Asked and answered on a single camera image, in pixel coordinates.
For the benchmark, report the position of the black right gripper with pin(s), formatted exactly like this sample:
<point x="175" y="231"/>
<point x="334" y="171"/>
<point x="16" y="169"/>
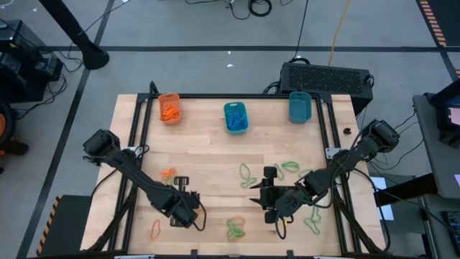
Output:
<point x="284" y="199"/>

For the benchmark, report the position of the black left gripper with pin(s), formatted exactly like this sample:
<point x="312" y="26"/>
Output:
<point x="188" y="201"/>

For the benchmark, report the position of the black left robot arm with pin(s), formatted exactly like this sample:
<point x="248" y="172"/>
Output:
<point x="143" y="180"/>

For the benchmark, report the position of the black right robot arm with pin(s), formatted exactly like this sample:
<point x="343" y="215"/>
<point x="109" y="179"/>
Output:
<point x="359" y="151"/>

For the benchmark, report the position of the teal plastic basket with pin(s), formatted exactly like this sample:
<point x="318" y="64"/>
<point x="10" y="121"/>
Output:
<point x="246" y="118"/>

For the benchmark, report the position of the orange plastic basket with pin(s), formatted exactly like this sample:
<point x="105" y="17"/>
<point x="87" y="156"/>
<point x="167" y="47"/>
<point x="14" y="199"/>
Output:
<point x="169" y="97"/>

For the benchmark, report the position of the blue-grey plastic basket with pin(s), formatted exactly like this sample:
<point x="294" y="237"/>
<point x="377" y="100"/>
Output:
<point x="300" y="108"/>

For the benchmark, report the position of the white paper sheet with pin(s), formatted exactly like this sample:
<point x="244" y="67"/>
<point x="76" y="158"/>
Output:
<point x="377" y="183"/>

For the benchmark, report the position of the black mat yellow striped edge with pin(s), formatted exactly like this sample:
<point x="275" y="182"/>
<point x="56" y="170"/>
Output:
<point x="68" y="226"/>

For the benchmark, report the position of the black computer case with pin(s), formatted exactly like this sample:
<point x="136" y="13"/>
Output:
<point x="323" y="79"/>

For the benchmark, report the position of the black beam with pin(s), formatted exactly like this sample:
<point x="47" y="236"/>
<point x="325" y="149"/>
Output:
<point x="406" y="190"/>

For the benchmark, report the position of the black pole with round base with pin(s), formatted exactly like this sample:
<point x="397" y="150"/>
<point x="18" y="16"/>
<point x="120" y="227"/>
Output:
<point x="91" y="55"/>

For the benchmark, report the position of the grey desk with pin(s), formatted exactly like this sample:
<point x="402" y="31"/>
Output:
<point x="427" y="144"/>

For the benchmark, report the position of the orange and black machine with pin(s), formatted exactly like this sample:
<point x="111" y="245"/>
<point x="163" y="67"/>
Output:
<point x="4" y="126"/>

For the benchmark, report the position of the black keyboard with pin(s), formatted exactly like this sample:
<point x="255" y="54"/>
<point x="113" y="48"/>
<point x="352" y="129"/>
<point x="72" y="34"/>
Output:
<point x="453" y="230"/>

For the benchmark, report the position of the black equipment cart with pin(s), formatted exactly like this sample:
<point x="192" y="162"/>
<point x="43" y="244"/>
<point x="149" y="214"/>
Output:
<point x="21" y="72"/>

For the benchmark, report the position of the black monitor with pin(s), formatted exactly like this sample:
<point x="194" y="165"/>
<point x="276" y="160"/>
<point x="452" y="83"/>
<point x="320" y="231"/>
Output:
<point x="449" y="115"/>

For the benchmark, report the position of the black mat orange striped edge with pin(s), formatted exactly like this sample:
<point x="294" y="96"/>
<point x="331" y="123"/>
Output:
<point x="445" y="18"/>

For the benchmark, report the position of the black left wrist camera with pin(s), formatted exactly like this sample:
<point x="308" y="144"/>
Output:
<point x="181" y="219"/>

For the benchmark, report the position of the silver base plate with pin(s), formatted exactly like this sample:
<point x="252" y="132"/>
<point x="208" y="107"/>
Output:
<point x="133" y="150"/>

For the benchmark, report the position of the black frame bracket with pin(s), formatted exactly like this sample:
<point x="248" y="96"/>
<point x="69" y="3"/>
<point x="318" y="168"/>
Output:
<point x="194" y="253"/>
<point x="289" y="253"/>

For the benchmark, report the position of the silver base bracket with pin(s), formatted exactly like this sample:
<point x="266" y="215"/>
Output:
<point x="331" y="153"/>

